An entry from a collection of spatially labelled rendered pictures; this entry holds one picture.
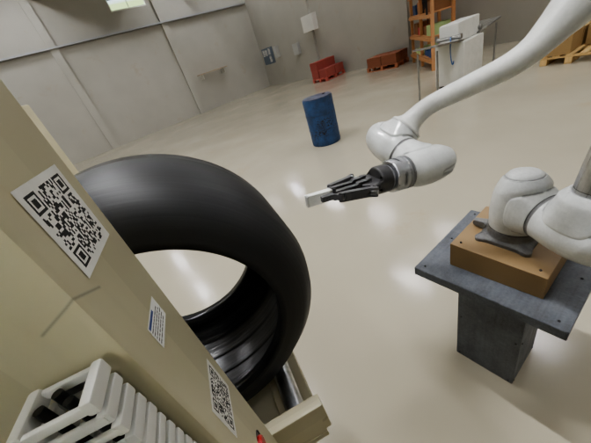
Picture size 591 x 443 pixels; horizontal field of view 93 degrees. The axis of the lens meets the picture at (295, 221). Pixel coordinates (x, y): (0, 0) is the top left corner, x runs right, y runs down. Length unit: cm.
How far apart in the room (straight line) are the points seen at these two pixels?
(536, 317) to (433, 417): 73
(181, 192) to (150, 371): 26
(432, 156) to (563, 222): 42
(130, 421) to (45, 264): 13
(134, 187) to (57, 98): 1551
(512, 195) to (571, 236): 20
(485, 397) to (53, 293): 171
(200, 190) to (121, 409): 31
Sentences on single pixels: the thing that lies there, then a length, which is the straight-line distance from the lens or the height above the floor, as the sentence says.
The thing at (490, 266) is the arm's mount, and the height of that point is 71.
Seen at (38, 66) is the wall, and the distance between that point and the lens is 1608.
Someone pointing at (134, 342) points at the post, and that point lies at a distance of 29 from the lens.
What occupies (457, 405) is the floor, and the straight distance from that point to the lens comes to 173.
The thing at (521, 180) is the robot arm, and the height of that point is 102.
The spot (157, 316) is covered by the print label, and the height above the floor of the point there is 138.
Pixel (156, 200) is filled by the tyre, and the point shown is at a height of 144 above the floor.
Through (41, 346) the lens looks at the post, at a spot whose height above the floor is 145.
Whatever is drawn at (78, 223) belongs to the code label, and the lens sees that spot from 29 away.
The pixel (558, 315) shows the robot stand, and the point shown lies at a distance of 124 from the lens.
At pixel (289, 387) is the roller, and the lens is 77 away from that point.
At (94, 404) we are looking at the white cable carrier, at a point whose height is 142.
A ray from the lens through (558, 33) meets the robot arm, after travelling 97.
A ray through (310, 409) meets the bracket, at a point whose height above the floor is 95.
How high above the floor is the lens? 157
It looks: 31 degrees down
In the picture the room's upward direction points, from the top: 19 degrees counter-clockwise
